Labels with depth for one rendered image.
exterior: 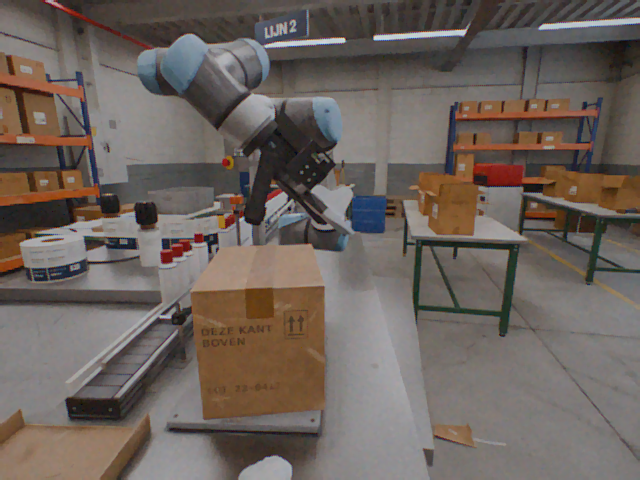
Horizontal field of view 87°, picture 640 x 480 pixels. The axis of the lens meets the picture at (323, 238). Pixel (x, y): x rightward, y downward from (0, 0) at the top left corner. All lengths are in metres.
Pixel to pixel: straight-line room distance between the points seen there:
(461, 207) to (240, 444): 2.25
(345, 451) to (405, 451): 0.11
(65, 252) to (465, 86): 8.52
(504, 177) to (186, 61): 6.20
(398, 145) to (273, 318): 8.35
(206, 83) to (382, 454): 0.67
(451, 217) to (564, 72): 7.39
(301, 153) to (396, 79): 8.56
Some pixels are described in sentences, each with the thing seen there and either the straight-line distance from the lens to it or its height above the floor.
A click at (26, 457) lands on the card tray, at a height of 0.83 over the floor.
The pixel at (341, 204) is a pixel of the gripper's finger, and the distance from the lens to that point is 0.50.
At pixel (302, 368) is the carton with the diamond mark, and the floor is 0.95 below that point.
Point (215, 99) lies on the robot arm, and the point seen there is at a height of 1.42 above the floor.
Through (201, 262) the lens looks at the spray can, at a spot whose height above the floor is 0.98.
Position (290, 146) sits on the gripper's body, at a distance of 0.54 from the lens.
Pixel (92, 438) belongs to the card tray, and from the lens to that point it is 0.85.
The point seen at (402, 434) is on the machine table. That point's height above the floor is 0.83.
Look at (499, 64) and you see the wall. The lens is 9.37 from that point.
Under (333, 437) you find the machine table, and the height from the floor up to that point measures 0.83.
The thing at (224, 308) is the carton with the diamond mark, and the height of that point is 1.08.
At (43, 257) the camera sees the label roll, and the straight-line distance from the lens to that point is 1.64.
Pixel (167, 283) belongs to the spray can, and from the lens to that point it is 1.07.
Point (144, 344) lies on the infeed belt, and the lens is 1.01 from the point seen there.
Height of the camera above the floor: 1.35
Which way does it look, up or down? 14 degrees down
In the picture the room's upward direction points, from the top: straight up
